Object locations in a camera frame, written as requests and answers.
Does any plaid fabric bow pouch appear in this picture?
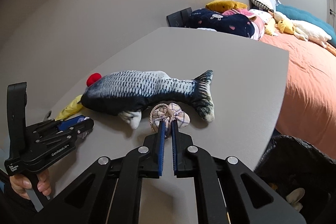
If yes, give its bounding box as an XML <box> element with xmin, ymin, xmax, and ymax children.
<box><xmin>149</xmin><ymin>102</ymin><xmax>190</xmax><ymax>137</ymax></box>

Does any person's left hand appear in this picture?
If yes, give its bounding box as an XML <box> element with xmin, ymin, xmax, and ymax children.
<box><xmin>10</xmin><ymin>169</ymin><xmax>52</xmax><ymax>200</ymax></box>

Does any red pompom ball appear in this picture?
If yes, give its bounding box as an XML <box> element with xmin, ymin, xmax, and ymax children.
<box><xmin>86</xmin><ymin>73</ymin><xmax>102</xmax><ymax>87</ymax></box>

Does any blue fish plush toy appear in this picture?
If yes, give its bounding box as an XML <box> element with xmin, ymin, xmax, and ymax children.
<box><xmin>80</xmin><ymin>70</ymin><xmax>215</xmax><ymax>130</ymax></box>

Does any orange bed cover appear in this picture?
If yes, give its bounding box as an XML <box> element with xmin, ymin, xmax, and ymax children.
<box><xmin>261</xmin><ymin>34</ymin><xmax>335</xmax><ymax>158</ymax></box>

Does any yellow plush pillow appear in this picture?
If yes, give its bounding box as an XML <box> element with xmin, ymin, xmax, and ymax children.
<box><xmin>205</xmin><ymin>0</ymin><xmax>248</xmax><ymax>13</ymax></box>

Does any yellow duck plush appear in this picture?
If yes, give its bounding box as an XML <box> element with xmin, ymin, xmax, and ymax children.
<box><xmin>277</xmin><ymin>19</ymin><xmax>295</xmax><ymax>35</ymax></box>

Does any white goose plush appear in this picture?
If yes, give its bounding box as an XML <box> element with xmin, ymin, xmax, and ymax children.
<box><xmin>269</xmin><ymin>11</ymin><xmax>335</xmax><ymax>56</ymax></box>

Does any blue long pillow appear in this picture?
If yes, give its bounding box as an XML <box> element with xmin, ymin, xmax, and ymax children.
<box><xmin>276</xmin><ymin>4</ymin><xmax>335</xmax><ymax>47</ymax></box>

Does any black wall socket panel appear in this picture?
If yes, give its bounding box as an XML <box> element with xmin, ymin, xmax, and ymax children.
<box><xmin>166</xmin><ymin>7</ymin><xmax>192</xmax><ymax>28</ymax></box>

